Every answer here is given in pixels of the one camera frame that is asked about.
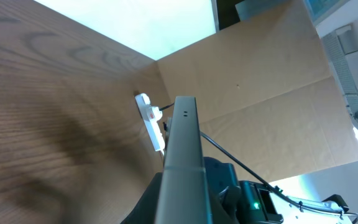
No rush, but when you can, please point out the white power strip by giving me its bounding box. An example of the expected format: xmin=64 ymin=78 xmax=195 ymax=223
xmin=135 ymin=93 xmax=165 ymax=153

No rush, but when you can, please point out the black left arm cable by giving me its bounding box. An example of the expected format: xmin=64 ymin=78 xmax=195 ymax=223
xmin=199 ymin=131 xmax=358 ymax=224

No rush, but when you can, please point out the cardboard barrier panel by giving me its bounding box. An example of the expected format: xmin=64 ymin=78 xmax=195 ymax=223
xmin=158 ymin=1 xmax=358 ymax=182

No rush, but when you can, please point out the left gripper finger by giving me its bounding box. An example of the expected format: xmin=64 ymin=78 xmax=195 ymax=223
xmin=121 ymin=172 xmax=162 ymax=224

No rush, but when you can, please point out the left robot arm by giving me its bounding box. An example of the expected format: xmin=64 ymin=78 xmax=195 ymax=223
xmin=123 ymin=149 xmax=358 ymax=224

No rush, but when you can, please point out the black charger cable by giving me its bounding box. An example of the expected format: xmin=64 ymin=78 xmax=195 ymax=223
xmin=158 ymin=102 xmax=175 ymax=112

